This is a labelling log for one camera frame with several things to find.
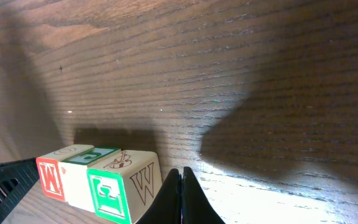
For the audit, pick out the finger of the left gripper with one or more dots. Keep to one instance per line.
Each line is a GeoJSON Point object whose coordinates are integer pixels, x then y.
{"type": "Point", "coordinates": [16, 179]}

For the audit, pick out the cream picture block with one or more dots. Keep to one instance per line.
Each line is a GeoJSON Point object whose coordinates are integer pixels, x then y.
{"type": "Point", "coordinates": [73, 171]}

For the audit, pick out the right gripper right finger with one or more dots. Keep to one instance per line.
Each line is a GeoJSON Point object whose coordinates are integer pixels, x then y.
{"type": "Point", "coordinates": [196, 208]}

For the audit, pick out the green picture block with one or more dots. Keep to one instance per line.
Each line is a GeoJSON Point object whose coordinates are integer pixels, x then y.
{"type": "Point", "coordinates": [124, 186]}

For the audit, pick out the red M letter block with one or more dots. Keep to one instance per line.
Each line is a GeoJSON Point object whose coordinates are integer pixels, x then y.
{"type": "Point", "coordinates": [49, 170]}

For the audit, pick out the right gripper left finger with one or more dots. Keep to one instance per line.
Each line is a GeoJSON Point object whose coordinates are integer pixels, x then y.
{"type": "Point", "coordinates": [166, 207]}

